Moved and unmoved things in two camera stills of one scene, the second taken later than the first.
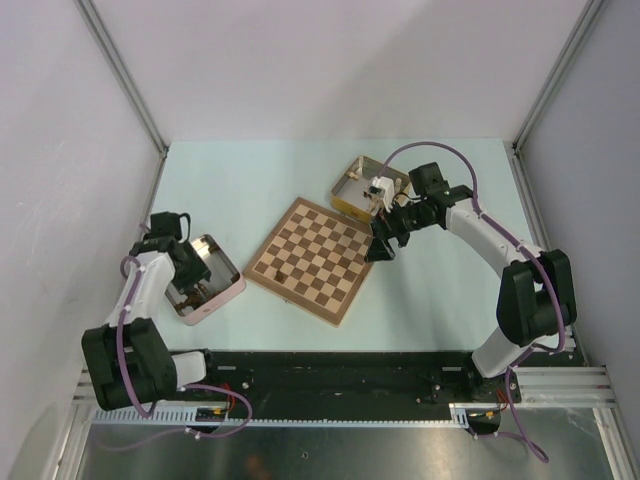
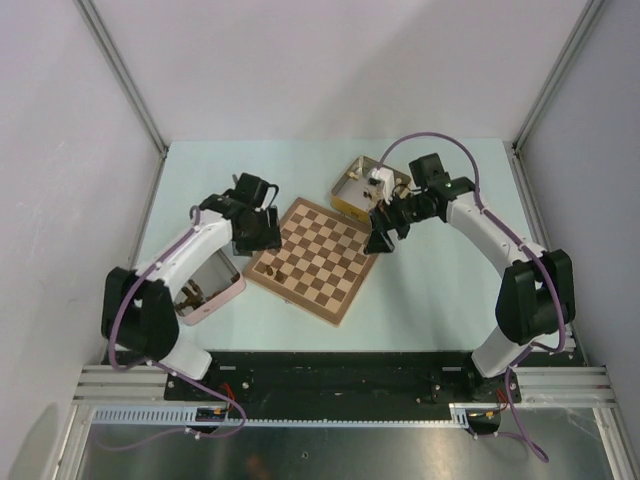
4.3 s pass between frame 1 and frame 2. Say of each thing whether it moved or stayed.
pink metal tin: stayed
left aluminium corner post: stayed
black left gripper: moved
